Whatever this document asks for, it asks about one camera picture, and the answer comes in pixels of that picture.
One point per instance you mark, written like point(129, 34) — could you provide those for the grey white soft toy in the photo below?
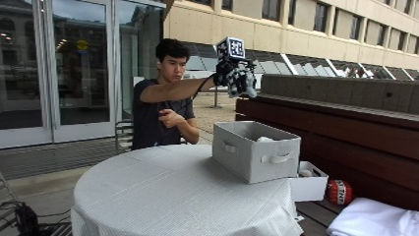
point(248, 83)

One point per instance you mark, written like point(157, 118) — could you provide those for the the person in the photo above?
point(150, 121)

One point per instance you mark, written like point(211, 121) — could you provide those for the metal pole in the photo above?
point(215, 96)

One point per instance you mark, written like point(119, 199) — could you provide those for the metal chair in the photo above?
point(123, 136)

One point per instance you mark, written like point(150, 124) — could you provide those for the white marker cube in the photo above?
point(231, 48)

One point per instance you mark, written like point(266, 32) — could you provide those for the white soft item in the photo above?
point(264, 139)

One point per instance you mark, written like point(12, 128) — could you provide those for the grey fabric storage box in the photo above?
point(248, 157)

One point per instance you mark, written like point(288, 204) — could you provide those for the white tablecloth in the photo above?
point(174, 196)

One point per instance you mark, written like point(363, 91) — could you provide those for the glass door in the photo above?
point(79, 65)

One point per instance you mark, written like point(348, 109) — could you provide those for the pale soft toy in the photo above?
point(304, 173)

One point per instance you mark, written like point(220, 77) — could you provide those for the dark wooden bench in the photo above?
point(357, 144)

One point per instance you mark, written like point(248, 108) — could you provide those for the small white storage box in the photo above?
point(309, 187)

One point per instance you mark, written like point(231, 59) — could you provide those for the red striped soft toy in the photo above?
point(339, 191)

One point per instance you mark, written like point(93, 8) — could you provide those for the black equipment bag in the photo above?
point(26, 218)

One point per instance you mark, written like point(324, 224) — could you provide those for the white folded cloth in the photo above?
point(375, 218)

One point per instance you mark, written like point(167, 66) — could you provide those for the grey concrete planter wall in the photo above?
point(340, 91)

